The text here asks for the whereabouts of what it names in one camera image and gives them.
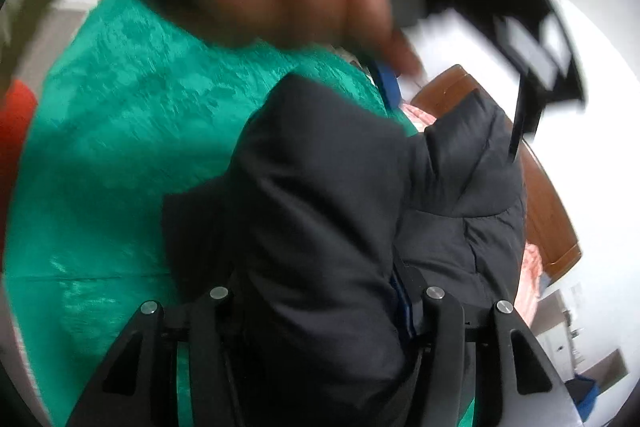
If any black puffer jacket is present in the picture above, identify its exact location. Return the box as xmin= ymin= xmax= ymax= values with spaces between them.
xmin=162 ymin=75 xmax=526 ymax=426

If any black and blue clothes pile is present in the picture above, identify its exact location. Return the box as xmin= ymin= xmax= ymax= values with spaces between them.
xmin=564 ymin=374 xmax=600 ymax=423

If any white bedside cabinet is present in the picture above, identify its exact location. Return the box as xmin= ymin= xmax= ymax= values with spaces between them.
xmin=530 ymin=291 xmax=577 ymax=381

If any pink striped bed sheet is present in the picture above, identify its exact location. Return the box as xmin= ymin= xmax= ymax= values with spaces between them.
xmin=400 ymin=102 xmax=542 ymax=326

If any brown wooden headboard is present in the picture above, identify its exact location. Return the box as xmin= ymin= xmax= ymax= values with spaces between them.
xmin=389 ymin=0 xmax=584 ymax=285

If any green bed blanket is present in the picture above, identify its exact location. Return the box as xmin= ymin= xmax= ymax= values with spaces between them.
xmin=6 ymin=0 xmax=414 ymax=425

